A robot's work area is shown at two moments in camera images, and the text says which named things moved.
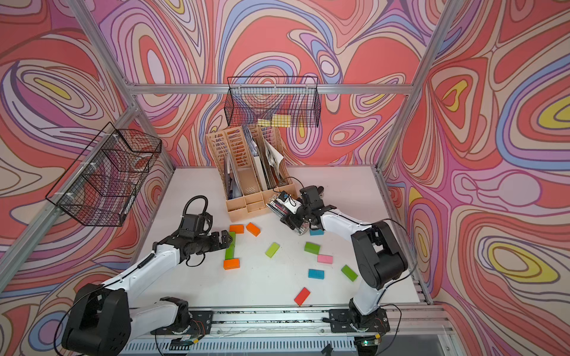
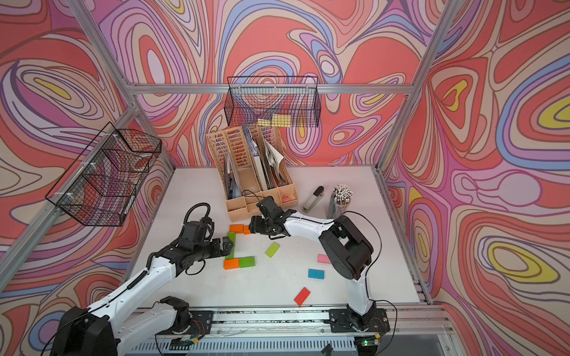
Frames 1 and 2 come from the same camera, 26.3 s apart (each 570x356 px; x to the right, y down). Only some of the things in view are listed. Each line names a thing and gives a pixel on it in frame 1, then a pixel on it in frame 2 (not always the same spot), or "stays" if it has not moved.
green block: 312,248 -> 247,262
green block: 233,235 stays
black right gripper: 294,222 -> 255,226
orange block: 238,228 stays
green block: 229,252 stays
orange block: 231,264 stays
